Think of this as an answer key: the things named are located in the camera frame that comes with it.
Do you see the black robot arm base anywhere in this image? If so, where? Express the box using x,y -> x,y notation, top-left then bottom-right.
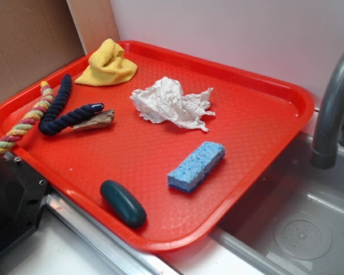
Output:
0,157 -> 49,258

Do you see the yellow cloth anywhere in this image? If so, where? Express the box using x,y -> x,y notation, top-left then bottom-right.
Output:
75,38 -> 138,87

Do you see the red plastic tray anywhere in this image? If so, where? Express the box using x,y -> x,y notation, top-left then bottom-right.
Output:
13,41 -> 314,252

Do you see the crumpled white paper towel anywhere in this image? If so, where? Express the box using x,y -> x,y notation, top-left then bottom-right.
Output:
130,77 -> 216,132

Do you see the blue sponge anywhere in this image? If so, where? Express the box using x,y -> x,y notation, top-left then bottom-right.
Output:
167,142 -> 225,193

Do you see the small brown wood piece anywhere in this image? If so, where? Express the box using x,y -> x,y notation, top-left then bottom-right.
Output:
72,109 -> 115,131

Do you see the dark green oval soap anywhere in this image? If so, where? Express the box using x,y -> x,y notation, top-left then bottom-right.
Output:
100,180 -> 147,228

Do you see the grey plastic sink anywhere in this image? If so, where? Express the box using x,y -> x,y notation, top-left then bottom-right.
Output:
210,118 -> 344,274

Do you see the grey faucet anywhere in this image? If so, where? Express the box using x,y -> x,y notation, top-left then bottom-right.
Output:
310,53 -> 344,169

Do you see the brown cardboard panel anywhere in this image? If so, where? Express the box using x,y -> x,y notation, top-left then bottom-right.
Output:
0,1 -> 119,103

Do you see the navy blue rope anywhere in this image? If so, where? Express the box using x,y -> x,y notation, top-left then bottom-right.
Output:
38,73 -> 105,135

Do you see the multicolour twisted rope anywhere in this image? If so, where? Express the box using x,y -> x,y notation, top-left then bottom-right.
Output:
0,81 -> 55,155

